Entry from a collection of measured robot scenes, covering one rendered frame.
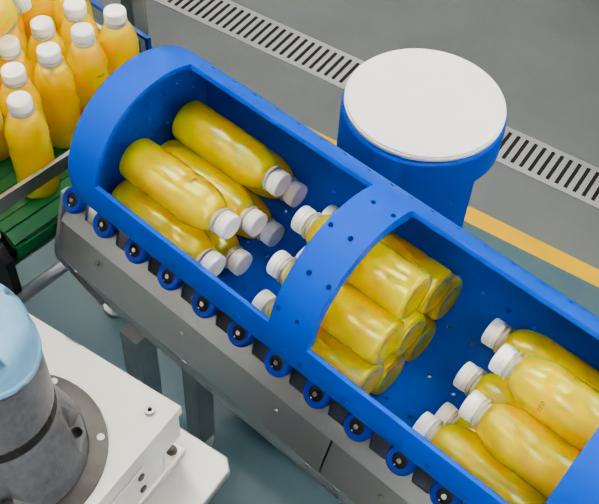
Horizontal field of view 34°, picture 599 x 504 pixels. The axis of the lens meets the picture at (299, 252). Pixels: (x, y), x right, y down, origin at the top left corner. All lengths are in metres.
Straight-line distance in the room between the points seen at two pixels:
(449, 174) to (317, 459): 0.51
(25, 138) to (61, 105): 0.13
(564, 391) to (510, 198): 1.87
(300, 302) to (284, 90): 2.07
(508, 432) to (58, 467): 0.53
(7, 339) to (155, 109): 0.75
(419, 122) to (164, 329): 0.54
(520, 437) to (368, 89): 0.73
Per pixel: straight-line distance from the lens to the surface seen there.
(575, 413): 1.18
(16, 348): 0.84
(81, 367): 1.08
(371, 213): 1.23
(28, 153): 1.64
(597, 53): 3.61
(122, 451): 1.02
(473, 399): 1.22
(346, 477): 1.44
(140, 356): 1.88
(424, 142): 1.62
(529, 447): 1.19
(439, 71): 1.75
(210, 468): 1.12
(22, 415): 0.90
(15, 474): 0.96
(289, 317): 1.23
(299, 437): 1.46
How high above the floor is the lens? 2.15
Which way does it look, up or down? 51 degrees down
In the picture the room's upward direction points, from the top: 4 degrees clockwise
